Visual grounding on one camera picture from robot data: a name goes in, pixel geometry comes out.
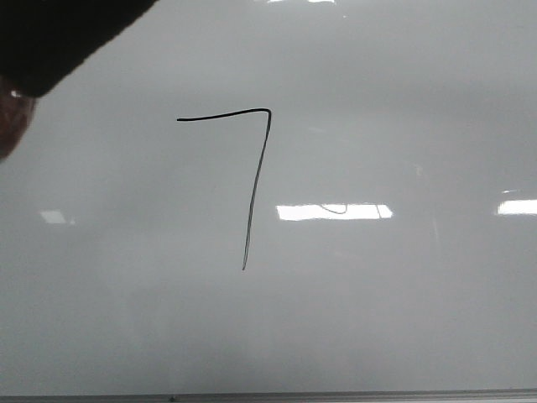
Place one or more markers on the black sleeved forearm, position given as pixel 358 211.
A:
pixel 42 42

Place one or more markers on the white whiteboard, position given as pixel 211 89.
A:
pixel 280 196

